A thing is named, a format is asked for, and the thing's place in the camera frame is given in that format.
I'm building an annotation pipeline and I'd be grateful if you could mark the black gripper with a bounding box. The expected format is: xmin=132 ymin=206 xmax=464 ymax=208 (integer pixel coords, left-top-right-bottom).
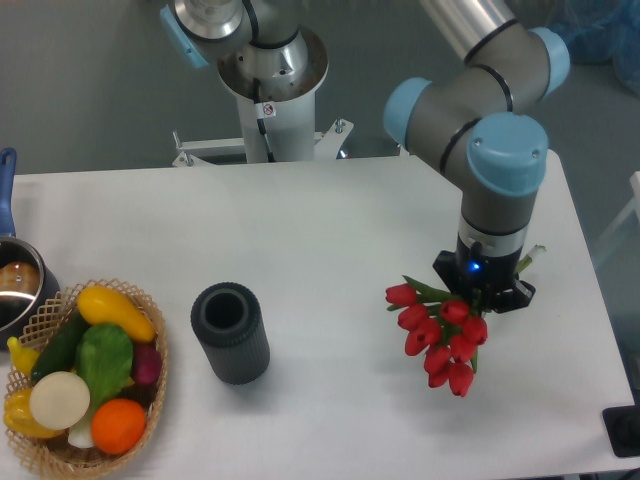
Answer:
xmin=433 ymin=227 xmax=535 ymax=312

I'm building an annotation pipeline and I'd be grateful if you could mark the red tulip bouquet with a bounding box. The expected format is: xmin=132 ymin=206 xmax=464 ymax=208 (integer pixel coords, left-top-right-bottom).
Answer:
xmin=385 ymin=244 xmax=546 ymax=397

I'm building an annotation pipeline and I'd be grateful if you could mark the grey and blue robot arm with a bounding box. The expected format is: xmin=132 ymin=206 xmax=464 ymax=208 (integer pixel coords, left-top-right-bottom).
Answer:
xmin=160 ymin=1 xmax=570 ymax=313

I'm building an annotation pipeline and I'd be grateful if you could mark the black device at edge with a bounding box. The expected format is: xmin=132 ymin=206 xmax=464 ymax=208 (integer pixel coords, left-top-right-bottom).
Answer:
xmin=602 ymin=405 xmax=639 ymax=458

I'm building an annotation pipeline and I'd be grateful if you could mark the dark grey ribbed vase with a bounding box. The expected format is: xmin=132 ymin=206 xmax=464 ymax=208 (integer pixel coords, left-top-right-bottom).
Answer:
xmin=190 ymin=282 xmax=270 ymax=385

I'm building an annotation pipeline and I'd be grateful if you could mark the blue plastic bag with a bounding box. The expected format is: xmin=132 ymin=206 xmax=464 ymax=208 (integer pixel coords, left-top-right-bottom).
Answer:
xmin=547 ymin=1 xmax=639 ymax=94

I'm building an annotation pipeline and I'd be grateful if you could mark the purple red onion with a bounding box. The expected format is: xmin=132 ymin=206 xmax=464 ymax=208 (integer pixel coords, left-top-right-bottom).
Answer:
xmin=131 ymin=344 xmax=163 ymax=386

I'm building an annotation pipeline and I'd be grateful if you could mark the green lettuce leaf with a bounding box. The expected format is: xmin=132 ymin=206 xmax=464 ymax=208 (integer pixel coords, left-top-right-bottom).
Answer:
xmin=75 ymin=323 xmax=133 ymax=414

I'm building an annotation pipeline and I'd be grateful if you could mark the yellow squash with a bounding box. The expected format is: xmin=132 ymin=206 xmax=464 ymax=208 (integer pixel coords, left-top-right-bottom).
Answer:
xmin=76 ymin=285 xmax=156 ymax=343

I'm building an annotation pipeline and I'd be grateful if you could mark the orange fruit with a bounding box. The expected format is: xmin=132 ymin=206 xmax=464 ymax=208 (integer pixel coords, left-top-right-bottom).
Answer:
xmin=91 ymin=398 xmax=146 ymax=455

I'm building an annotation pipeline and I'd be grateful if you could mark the woven wicker basket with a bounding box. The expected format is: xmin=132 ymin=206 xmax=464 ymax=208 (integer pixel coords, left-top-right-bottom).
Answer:
xmin=1 ymin=279 xmax=169 ymax=479

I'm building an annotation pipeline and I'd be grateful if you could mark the green cucumber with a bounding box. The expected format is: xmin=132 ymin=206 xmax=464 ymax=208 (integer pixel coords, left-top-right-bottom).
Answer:
xmin=30 ymin=311 xmax=90 ymax=384

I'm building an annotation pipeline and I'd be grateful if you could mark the white daikon radish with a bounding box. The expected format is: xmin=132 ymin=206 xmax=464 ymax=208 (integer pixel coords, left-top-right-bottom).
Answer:
xmin=29 ymin=371 xmax=95 ymax=449

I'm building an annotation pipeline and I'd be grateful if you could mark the yellow bell pepper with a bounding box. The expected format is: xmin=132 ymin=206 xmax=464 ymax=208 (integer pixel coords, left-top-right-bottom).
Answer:
xmin=3 ymin=388 xmax=64 ymax=439

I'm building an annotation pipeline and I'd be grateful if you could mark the white frame at right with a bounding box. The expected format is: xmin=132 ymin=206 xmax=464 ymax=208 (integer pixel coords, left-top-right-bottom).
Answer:
xmin=591 ymin=171 xmax=639 ymax=269

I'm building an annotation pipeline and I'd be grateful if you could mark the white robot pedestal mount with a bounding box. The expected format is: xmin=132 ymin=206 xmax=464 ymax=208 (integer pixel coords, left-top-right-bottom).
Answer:
xmin=173 ymin=26 xmax=354 ymax=167

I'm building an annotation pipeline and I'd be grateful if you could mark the blue handled saucepan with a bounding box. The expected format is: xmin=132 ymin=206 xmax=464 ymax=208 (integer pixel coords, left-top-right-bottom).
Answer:
xmin=1 ymin=147 xmax=59 ymax=352

